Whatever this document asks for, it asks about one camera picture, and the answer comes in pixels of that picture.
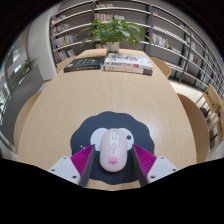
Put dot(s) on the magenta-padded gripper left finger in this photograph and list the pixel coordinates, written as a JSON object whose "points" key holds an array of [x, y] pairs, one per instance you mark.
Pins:
{"points": [[75, 165]]}

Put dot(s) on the green plant in white pot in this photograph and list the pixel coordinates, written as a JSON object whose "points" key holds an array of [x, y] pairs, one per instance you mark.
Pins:
{"points": [[115, 31]]}

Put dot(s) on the dark cartoon-eyed mouse pad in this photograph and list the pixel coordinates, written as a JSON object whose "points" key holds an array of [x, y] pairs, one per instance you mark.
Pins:
{"points": [[116, 120]]}

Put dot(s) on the pink computer mouse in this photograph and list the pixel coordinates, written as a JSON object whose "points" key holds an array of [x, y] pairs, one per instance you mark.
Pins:
{"points": [[113, 151]]}

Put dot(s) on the grey bookshelf unit with books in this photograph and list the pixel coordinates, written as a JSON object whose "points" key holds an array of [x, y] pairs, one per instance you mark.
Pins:
{"points": [[66, 30]]}

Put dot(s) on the slatted wooden chair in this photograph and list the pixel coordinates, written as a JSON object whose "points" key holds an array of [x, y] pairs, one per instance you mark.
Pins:
{"points": [[213, 110]]}

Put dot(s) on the small green potted plant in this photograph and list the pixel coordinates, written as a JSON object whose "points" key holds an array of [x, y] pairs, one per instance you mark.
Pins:
{"points": [[29, 65]]}

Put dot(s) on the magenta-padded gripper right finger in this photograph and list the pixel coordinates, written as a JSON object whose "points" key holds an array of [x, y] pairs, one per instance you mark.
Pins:
{"points": [[151, 166]]}

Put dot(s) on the white-cover book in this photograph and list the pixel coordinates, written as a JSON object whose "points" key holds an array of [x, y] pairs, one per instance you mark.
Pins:
{"points": [[128, 59]]}

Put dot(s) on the thick red-lettered book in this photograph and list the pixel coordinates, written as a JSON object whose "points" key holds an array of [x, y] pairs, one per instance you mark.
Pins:
{"points": [[126, 69]]}

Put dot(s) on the black hardcover book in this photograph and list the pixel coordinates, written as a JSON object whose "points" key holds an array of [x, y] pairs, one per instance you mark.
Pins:
{"points": [[85, 63]]}

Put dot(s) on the tan round-backed chair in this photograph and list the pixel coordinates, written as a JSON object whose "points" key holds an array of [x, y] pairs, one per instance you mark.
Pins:
{"points": [[195, 126], [65, 63], [25, 116], [161, 66]]}

